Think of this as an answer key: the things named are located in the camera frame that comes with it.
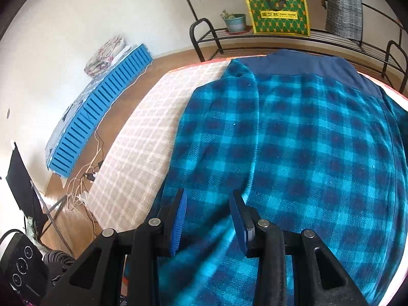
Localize teal plaid fleece jacket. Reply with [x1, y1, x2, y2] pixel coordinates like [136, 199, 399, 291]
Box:
[159, 50, 407, 305]

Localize black metal clothes rack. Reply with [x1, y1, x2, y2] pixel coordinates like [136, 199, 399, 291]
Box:
[186, 0, 407, 94]

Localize pink checked bed blanket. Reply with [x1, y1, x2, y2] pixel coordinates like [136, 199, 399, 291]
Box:
[88, 50, 407, 233]

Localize black folding stand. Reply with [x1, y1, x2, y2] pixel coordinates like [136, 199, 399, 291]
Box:
[6, 143, 73, 256]

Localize blue slatted plastic crate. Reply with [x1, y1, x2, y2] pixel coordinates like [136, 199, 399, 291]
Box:
[45, 44, 153, 177]

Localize floral folded bedding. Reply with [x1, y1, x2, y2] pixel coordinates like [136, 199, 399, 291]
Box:
[84, 35, 126, 78]

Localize small potted plant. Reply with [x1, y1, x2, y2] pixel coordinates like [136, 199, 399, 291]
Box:
[220, 10, 251, 34]

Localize yellow green patterned bag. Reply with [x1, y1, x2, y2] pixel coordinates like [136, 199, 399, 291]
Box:
[246, 0, 311, 37]

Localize grey plaid long coat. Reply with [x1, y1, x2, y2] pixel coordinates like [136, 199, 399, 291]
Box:
[326, 0, 363, 42]

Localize white cables on floor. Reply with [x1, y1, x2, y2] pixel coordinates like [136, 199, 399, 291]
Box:
[65, 130, 106, 234]

